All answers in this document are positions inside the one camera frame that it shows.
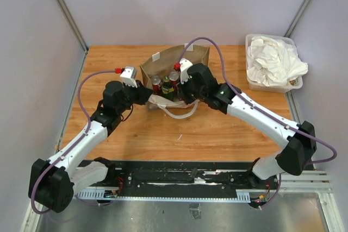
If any aluminium frame post right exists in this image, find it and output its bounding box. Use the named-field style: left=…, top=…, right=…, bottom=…
left=284, top=0, right=313, bottom=38

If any red cola can left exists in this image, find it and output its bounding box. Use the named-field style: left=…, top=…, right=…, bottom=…
left=151, top=75, right=163, bottom=96

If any white plastic basket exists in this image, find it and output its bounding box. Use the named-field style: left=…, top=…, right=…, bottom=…
left=245, top=33, right=304, bottom=91

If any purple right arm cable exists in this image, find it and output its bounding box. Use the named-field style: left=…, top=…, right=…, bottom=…
left=173, top=37, right=338, bottom=211

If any aluminium frame post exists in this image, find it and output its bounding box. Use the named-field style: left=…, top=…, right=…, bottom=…
left=55, top=0, right=89, bottom=54
left=284, top=0, right=313, bottom=38

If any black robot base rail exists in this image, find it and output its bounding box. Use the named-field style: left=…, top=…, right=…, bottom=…
left=77, top=161, right=278, bottom=205

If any white crumpled cloth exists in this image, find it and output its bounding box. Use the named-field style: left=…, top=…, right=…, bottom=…
left=249, top=35, right=309, bottom=87

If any red cola can right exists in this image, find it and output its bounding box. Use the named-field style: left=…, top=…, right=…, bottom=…
left=169, top=71, right=180, bottom=89

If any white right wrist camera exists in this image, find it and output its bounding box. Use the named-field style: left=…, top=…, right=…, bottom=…
left=179, top=58, right=193, bottom=84

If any aluminium frame post left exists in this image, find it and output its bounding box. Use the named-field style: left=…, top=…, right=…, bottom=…
left=55, top=0, right=89, bottom=54

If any red cola can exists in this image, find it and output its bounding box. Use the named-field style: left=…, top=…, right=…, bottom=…
left=151, top=75, right=163, bottom=96
left=169, top=71, right=180, bottom=89

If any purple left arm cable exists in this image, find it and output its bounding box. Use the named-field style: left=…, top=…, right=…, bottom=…
left=30, top=67, right=123, bottom=214

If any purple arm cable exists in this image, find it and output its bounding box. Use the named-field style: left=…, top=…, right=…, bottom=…
left=30, top=67, right=123, bottom=214
left=173, top=37, right=338, bottom=211

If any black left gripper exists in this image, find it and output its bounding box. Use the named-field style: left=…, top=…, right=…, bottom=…
left=117, top=79, right=154, bottom=114

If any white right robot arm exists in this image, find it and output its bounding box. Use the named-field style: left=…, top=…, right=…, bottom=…
left=175, top=59, right=316, bottom=189

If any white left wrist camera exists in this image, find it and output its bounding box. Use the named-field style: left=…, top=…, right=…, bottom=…
left=120, top=66, right=138, bottom=88

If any burlap canvas tote bag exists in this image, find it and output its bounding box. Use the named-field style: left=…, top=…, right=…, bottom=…
left=140, top=44, right=210, bottom=120

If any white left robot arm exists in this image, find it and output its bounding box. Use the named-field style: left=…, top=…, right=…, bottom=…
left=28, top=80, right=153, bottom=215

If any green glass bottle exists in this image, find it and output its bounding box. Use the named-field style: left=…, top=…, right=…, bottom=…
left=161, top=76, right=175, bottom=101

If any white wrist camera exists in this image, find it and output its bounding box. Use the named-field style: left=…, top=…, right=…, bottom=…
left=120, top=66, right=138, bottom=88
left=179, top=58, right=193, bottom=84

